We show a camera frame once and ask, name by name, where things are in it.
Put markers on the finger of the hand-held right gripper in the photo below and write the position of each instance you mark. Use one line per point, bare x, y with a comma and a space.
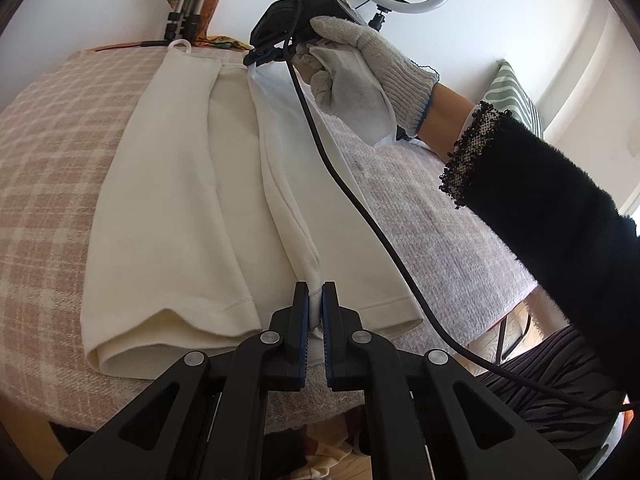
261, 56

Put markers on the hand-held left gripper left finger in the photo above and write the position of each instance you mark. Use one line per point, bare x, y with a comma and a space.
302, 320

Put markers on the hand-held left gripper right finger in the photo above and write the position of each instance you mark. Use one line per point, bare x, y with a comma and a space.
327, 320

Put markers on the cream white shorts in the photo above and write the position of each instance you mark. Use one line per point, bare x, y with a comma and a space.
200, 200

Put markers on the person's right forearm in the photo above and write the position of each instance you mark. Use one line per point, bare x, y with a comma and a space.
540, 210

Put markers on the person's right hand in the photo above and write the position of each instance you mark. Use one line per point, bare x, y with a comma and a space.
360, 75

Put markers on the folded tripod stand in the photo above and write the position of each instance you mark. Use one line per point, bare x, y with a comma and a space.
182, 15

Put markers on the pink plaid blanket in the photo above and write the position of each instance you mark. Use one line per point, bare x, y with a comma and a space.
45, 170

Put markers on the person's striped dark skirt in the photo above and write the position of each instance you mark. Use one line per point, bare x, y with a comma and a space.
560, 400

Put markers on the green striped pillow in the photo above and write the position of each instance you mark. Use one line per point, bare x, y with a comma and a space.
515, 95

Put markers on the wooden post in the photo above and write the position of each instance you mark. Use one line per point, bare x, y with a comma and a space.
220, 5

